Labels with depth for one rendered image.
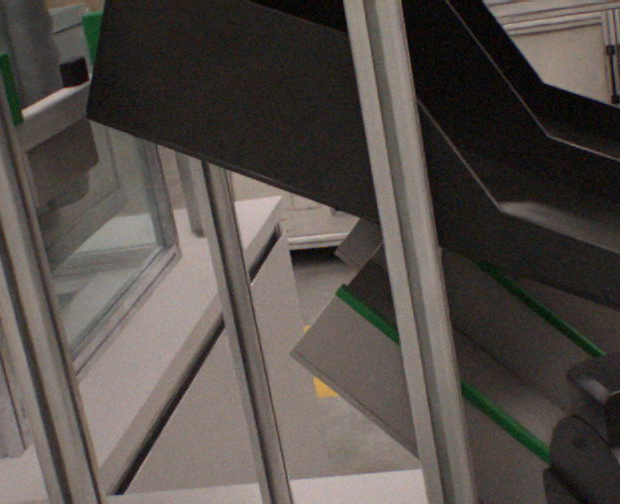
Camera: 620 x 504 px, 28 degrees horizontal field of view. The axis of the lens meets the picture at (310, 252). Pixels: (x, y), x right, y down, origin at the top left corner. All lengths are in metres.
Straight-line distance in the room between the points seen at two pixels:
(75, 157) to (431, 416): 0.23
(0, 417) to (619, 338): 0.75
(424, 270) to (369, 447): 2.73
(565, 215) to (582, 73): 3.81
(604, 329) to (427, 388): 0.32
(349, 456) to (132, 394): 1.76
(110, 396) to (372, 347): 0.95
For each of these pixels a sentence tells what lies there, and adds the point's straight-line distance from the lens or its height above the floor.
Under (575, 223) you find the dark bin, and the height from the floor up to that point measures 1.22.
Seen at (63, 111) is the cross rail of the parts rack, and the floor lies 1.30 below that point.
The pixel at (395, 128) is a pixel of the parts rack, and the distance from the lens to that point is 0.50.
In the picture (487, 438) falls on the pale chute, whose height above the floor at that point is 1.14.
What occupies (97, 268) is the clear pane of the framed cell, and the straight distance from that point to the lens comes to 1.68.
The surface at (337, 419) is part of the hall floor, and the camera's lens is 3.42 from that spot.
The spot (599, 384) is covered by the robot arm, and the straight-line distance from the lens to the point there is 0.27.
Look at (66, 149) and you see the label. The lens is 0.64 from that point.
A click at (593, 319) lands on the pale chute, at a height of 1.09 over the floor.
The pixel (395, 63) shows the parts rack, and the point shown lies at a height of 1.32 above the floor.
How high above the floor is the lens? 1.39
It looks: 16 degrees down
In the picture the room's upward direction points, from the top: 10 degrees counter-clockwise
